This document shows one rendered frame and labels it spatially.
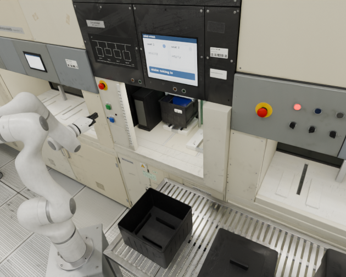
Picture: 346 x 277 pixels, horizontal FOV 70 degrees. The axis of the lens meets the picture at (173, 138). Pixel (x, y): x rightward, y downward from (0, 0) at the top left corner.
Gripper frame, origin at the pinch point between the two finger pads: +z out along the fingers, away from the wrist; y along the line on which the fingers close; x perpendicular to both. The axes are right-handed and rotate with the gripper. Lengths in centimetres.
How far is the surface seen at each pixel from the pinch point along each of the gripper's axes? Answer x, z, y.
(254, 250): -34, -17, 108
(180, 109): -11, 44, 35
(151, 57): 37, 12, 40
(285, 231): -44, 7, 118
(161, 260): -36, -41, 72
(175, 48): 43, 12, 55
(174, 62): 36, 12, 54
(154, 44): 43, 12, 43
